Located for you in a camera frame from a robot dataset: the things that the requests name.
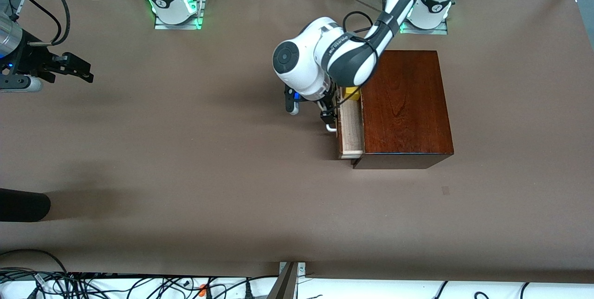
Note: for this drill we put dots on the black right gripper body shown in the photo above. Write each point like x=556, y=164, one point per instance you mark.
x=29, y=61

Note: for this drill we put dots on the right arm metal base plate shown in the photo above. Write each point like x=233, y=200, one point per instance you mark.
x=178, y=26

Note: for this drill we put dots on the yellow cube block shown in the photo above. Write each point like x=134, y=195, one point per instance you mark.
x=352, y=94

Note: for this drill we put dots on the dark brown wooden cabinet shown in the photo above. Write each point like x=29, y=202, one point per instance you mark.
x=408, y=104

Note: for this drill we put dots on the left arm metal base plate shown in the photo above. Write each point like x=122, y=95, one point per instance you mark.
x=431, y=32

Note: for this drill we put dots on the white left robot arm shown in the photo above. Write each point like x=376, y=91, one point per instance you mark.
x=399, y=6

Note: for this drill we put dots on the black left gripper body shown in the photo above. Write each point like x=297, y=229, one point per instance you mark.
x=328, y=102

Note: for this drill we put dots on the metal table edge bracket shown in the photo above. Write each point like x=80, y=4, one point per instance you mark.
x=288, y=280

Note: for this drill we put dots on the light wood drawer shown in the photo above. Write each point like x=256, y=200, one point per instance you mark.
x=351, y=127

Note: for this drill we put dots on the black rounded object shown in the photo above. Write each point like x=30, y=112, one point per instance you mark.
x=23, y=205

